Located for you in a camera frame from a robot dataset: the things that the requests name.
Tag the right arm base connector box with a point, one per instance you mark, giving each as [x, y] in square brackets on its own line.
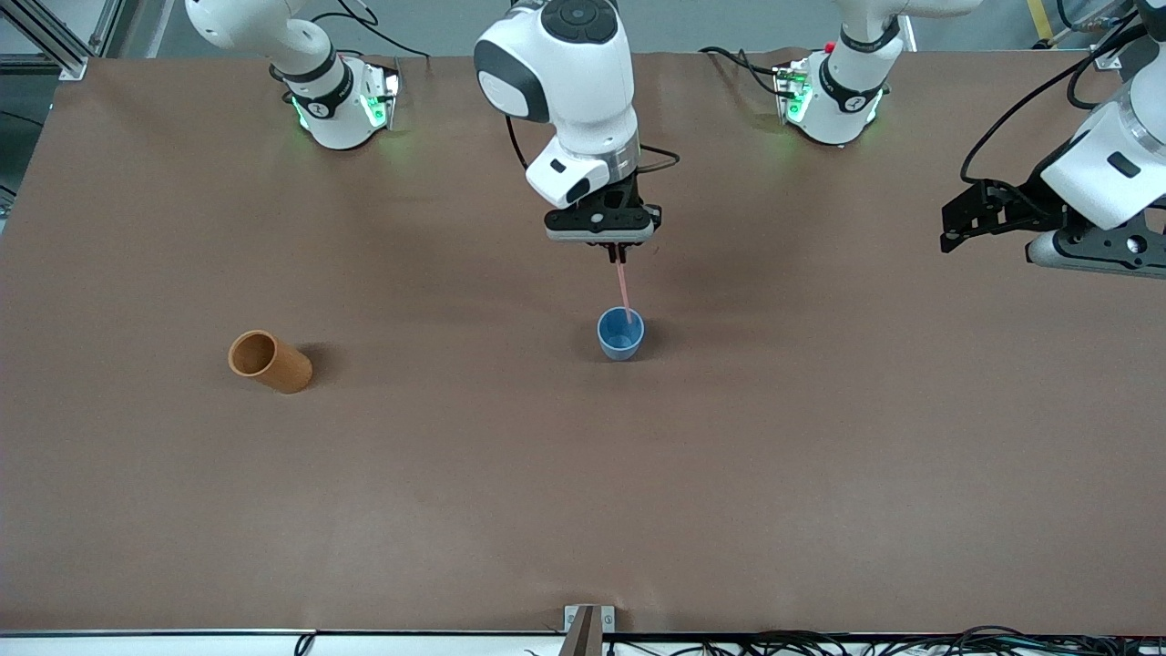
[383, 96]

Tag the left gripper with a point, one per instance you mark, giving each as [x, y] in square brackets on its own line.
[1018, 211]

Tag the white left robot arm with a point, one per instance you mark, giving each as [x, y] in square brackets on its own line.
[838, 109]

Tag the orange cylindrical cup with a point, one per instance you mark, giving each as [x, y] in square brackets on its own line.
[282, 369]

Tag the pink chopstick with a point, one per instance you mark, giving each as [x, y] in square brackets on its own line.
[624, 290]

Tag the blue cup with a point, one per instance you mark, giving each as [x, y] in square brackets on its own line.
[621, 346]

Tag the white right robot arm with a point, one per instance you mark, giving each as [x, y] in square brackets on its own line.
[583, 82]

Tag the brown table cover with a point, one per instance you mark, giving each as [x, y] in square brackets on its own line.
[547, 501]

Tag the silver metal bracket plate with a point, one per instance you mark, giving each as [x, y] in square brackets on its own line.
[608, 618]

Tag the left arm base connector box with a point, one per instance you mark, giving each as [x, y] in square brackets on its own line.
[791, 91]

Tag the brown camera post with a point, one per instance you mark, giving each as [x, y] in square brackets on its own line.
[583, 638]

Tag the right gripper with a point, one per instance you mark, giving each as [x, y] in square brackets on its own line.
[625, 198]

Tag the aluminium frame profile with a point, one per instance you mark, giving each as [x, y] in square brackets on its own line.
[55, 46]
[1107, 56]

